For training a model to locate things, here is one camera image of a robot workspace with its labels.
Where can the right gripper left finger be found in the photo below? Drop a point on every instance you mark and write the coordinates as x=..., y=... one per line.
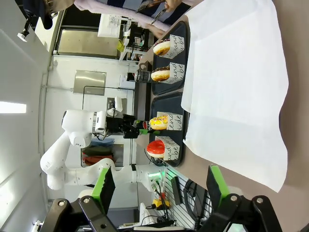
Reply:
x=103, y=188

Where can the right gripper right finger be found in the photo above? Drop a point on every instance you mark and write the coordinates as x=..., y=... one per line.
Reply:
x=217, y=188

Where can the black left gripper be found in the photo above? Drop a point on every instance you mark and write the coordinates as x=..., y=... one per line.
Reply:
x=115, y=124

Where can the yellow glazed sprinkled donut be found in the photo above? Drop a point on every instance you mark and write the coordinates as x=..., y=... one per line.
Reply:
x=158, y=123

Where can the red glazed donut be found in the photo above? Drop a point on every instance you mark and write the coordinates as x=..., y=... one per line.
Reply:
x=155, y=149

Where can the white script-print paper donut box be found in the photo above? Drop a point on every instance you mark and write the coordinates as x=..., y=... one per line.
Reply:
x=177, y=44
x=175, y=122
x=177, y=72
x=172, y=147

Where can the chocolate glazed golden donut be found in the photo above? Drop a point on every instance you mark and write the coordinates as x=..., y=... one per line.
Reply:
x=160, y=75

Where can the purple chocolate sprinkled donut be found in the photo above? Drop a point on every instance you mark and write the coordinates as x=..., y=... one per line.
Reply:
x=160, y=48

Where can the silver metal tongs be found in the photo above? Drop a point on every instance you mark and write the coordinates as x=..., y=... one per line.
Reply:
x=144, y=6

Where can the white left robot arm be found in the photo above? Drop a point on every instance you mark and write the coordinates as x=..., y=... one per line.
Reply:
x=77, y=120

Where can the person's left hand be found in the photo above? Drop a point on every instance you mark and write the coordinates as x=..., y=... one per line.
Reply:
x=172, y=4

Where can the brown plastic tray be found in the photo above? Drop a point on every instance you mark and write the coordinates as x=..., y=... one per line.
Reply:
x=142, y=101

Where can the shelf with red green cloths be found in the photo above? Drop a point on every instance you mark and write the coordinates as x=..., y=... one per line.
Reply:
x=96, y=157

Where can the black square plastic tray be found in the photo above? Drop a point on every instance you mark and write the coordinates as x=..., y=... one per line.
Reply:
x=161, y=105
x=166, y=87

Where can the black power strip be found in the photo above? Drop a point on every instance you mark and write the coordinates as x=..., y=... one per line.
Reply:
x=177, y=191

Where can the yellow emergency stop box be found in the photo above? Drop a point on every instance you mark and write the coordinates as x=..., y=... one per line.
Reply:
x=160, y=204

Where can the white notice sheet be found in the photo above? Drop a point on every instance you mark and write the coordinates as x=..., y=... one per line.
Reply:
x=108, y=25

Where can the white paper sheet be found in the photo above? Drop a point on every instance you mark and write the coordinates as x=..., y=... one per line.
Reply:
x=236, y=84

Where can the person torso pink fleece jacket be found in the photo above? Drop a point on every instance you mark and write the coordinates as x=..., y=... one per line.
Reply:
x=116, y=9

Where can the black tube frame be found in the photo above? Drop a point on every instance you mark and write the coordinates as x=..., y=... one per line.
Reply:
x=108, y=87

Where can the white slotted wall panel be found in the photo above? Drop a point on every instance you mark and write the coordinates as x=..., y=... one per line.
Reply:
x=169, y=217

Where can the grey metal wall plate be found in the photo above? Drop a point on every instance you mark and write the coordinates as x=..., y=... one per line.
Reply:
x=89, y=82

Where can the camera on black mount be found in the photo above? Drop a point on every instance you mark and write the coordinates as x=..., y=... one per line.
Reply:
x=24, y=33

